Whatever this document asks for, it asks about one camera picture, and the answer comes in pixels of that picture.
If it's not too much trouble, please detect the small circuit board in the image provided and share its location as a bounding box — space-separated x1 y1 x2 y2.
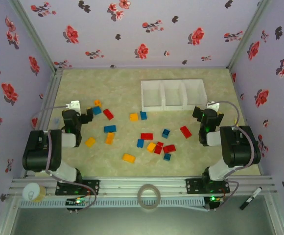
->
66 197 91 215
207 195 225 211

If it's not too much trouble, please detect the white-topped yellow can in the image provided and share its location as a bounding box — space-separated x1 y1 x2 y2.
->
22 182 47 203

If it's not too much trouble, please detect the black marker pen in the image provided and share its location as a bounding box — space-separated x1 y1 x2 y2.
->
239 187 263 211

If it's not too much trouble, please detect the clear tape roll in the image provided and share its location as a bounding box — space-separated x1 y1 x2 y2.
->
137 183 161 211

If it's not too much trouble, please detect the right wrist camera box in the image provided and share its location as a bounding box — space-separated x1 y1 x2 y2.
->
206 101 220 113

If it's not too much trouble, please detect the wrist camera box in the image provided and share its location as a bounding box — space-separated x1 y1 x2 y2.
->
206 101 220 113
66 99 81 111

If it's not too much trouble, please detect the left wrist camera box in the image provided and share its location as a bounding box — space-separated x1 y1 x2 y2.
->
66 99 81 111

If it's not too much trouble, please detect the aluminium side rail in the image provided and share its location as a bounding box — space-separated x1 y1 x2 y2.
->
24 68 64 178

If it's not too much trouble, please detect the left arm grey cable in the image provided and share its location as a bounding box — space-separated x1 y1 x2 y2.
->
31 104 97 212

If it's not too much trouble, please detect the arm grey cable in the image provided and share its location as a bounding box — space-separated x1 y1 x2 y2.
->
207 100 255 212
31 104 97 212

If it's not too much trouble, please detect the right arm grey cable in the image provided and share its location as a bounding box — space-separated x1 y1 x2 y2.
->
207 100 255 212

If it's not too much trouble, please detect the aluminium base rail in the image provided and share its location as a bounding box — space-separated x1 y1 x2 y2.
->
8 175 279 196

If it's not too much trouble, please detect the white slotted cable duct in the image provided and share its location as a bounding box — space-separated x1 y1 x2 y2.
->
18 197 205 209

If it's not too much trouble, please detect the aluminium frame post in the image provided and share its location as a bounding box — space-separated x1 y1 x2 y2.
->
226 0 271 70
8 0 59 73

